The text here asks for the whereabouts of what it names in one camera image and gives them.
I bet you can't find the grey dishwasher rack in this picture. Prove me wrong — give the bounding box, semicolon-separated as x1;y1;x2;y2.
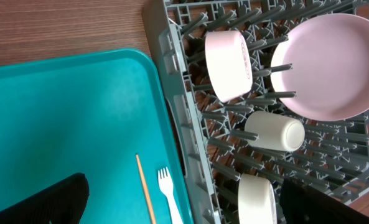
142;0;369;223

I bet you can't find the teal plastic tray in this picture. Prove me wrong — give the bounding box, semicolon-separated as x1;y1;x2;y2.
0;49;194;223

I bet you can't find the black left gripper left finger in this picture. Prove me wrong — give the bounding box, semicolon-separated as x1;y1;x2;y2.
0;173;90;224

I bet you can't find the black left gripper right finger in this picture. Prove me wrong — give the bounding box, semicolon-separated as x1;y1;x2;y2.
279;177;369;224

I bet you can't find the pink plate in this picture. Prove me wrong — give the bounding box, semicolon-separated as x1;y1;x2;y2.
271;13;369;121

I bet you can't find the pale green cup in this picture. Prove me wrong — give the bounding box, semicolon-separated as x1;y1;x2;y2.
245;111;305;152

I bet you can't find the pink bowl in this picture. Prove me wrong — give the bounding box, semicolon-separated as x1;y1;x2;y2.
205;30;253;103

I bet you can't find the pale green bowl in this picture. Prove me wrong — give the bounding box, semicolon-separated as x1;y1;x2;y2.
238;174;278;224

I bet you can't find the wooden chopstick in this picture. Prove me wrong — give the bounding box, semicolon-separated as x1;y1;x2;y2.
136;154;156;224

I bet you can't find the white plastic fork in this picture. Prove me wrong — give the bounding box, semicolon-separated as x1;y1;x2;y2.
157;167;183;224

